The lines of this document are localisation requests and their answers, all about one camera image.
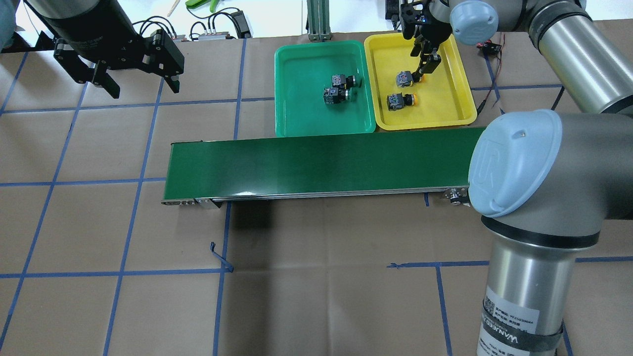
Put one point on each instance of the black power adapter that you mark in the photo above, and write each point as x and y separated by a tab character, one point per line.
242	26

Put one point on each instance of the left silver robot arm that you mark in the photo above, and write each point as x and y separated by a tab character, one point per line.
95	36

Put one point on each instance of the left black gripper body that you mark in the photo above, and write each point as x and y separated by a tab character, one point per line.
94	35

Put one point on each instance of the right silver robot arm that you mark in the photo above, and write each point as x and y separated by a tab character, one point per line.
544	182

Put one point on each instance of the aluminium frame post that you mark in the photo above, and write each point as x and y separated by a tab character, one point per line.
318	24

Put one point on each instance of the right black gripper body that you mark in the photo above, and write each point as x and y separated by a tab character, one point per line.
437	28

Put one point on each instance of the yellow push button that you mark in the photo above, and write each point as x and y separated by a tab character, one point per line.
408	78

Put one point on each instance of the yellow plastic tray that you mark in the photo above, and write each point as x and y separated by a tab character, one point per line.
443	98

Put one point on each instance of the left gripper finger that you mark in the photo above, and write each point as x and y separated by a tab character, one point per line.
173	82
105	81

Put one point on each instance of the green conveyor belt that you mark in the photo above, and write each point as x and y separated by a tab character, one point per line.
214	171

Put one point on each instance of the yellow push button switch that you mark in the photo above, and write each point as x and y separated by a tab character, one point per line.
398	101

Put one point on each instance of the red wire controller board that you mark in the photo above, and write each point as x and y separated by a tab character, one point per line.
489	48

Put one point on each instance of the green plastic tray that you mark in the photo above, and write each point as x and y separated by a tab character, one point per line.
322	89

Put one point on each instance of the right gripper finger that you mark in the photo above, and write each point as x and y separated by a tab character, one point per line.
429	61
418	45

